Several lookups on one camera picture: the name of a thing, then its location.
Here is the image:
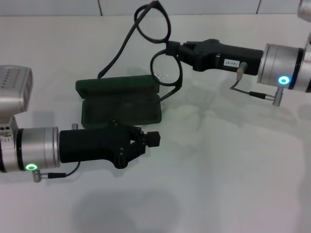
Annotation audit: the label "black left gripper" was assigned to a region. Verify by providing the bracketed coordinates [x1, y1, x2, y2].
[59, 118, 161, 170]

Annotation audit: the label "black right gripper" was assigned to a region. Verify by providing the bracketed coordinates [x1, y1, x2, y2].
[166, 38, 264, 77]

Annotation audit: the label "black glasses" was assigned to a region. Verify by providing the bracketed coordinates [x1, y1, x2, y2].
[98, 0, 183, 100]

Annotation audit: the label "green glasses case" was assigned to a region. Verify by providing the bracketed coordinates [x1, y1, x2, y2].
[75, 74, 162, 129]

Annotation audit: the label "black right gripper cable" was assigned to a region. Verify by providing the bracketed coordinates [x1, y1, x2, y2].
[230, 62, 286, 106]

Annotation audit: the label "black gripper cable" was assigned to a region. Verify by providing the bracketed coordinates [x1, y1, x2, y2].
[230, 62, 286, 106]
[33, 123, 82, 182]

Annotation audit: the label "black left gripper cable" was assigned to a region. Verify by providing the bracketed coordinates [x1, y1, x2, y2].
[33, 123, 82, 182]

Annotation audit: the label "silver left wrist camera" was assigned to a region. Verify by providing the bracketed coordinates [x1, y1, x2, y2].
[0, 65, 33, 116]

